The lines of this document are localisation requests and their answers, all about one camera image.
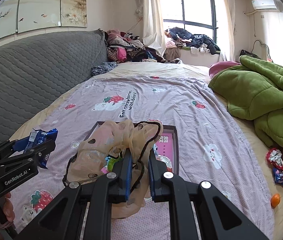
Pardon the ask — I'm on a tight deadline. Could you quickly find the blue cookie packet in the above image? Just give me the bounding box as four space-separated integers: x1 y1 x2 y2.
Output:
13 128 58 169

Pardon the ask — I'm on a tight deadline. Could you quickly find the green knitted ring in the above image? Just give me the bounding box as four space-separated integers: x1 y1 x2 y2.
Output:
106 156 124 172

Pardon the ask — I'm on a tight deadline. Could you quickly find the beige sheer fabric scrunchie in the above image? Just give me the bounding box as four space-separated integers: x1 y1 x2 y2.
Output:
62 119 163 219

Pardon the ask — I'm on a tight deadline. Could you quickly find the small red-white surprise egg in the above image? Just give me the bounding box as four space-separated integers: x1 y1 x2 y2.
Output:
156 155 172 172

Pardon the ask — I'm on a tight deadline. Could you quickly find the person's left hand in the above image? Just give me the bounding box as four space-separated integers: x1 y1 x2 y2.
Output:
3 192 15 222

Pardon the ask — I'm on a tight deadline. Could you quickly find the small orange by pillow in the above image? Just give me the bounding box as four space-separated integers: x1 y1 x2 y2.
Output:
270 193 281 208

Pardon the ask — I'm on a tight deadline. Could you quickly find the dark shallow box tray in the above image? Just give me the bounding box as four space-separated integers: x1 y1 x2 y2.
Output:
72 119 178 180

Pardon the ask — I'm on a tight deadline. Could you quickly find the grey quilted headboard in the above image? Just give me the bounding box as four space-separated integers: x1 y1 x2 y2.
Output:
0 29 107 143

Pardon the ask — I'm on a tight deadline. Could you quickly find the pink strawberry print bedsheet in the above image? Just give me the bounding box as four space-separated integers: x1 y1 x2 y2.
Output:
12 76 274 239

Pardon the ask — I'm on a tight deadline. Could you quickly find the blue foil candy wrapper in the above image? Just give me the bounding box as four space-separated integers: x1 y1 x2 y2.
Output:
272 167 283 186

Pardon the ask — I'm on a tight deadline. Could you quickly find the red foil candy wrapper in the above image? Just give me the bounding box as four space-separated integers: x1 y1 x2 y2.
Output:
266 147 283 170

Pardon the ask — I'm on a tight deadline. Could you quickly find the pink and blue book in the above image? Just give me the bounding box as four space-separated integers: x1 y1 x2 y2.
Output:
91 129 175 173

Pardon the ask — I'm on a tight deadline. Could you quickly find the green fleece blanket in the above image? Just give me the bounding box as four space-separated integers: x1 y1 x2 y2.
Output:
209 55 283 148

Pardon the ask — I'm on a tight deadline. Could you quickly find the clothes pile beside bed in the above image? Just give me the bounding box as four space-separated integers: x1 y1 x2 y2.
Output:
104 29 167 63

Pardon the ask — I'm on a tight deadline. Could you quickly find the cream curtain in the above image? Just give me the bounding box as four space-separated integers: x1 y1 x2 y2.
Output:
142 0 166 56

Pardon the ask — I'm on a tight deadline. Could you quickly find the clothes pile on windowsill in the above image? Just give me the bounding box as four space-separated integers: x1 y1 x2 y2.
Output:
165 27 221 55

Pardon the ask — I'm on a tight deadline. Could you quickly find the white air conditioner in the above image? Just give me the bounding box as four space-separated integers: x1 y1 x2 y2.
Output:
252 0 282 12

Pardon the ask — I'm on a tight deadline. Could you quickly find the floral wall panel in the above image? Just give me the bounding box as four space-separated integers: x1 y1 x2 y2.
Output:
0 0 87 38

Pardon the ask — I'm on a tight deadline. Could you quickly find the window with dark frame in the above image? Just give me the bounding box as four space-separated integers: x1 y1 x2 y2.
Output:
160 0 217 42

